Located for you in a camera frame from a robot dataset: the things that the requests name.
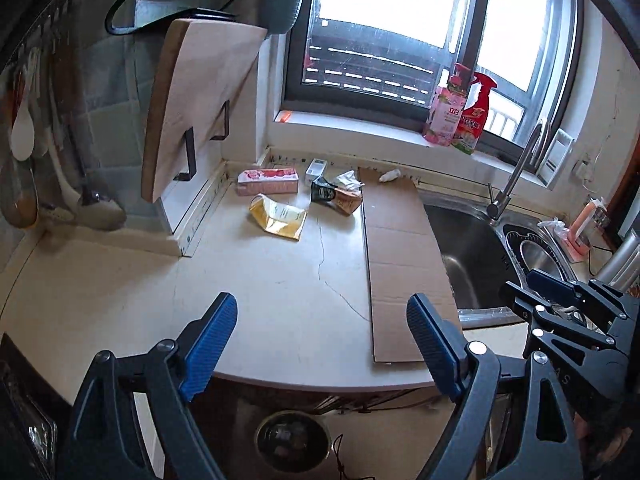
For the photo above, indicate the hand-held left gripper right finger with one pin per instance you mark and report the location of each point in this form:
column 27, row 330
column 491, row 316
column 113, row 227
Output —
column 432, row 345

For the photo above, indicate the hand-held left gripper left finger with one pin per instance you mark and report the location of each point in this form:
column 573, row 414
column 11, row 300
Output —
column 210, row 345

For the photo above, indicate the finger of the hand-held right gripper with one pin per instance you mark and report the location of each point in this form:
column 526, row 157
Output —
column 522, row 300
column 550, row 282

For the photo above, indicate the round black waste bin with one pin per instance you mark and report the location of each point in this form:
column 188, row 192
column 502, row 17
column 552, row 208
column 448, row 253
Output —
column 292, row 442

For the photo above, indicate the yellow packet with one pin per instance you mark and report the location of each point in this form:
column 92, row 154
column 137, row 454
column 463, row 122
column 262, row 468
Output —
column 277, row 217

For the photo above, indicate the brown paper wrapper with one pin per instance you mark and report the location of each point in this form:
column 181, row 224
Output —
column 348, row 201

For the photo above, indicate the pink box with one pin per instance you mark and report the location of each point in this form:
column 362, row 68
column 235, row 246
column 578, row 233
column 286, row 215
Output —
column 267, row 182

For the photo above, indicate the small white tube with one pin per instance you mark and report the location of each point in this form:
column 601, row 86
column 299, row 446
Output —
column 390, row 175

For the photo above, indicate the white tissue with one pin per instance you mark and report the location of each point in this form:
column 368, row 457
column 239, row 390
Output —
column 347, row 180

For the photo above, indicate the small white box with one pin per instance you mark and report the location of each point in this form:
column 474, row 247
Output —
column 316, row 169

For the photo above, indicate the steel bowl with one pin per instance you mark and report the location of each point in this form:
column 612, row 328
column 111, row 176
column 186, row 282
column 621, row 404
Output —
column 540, row 257

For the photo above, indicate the black drain basket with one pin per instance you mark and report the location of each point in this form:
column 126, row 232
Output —
column 510, row 250

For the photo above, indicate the clear plastic bag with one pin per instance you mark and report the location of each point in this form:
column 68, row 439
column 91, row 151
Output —
column 552, row 227

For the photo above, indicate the steel bottle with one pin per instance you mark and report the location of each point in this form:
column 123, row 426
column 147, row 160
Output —
column 620, row 260

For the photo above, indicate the steel sink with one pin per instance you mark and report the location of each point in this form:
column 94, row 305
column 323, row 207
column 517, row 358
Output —
column 460, row 240

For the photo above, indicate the cardboard sheet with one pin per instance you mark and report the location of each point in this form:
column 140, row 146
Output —
column 400, row 260

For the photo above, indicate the steel faucet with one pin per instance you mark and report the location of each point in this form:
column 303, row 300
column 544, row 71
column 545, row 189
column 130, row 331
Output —
column 500, row 200

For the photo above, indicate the steel ladle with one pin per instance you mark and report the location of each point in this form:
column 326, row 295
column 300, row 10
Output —
column 102, row 212

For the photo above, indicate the red spray bottle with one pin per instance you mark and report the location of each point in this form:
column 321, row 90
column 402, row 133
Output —
column 470, row 127

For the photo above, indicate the black cooktop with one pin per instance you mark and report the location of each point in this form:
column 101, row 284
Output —
column 25, row 410

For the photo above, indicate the pink detergent bottle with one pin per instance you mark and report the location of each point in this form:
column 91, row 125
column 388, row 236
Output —
column 442, row 115

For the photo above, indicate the mesh skimmer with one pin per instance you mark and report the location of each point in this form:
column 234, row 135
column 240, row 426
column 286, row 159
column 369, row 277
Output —
column 20, row 195

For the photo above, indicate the wooden cutting board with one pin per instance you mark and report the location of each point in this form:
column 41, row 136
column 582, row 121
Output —
column 200, row 85

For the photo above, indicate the white rice paddle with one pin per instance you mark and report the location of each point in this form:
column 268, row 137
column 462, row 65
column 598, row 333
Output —
column 22, row 135

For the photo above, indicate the blue-grey utensil holder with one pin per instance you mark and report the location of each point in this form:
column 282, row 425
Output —
column 284, row 10

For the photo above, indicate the window frame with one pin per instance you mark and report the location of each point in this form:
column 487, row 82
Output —
column 295, row 60

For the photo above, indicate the black wall hook rail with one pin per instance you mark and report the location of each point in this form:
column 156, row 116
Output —
column 45, row 22

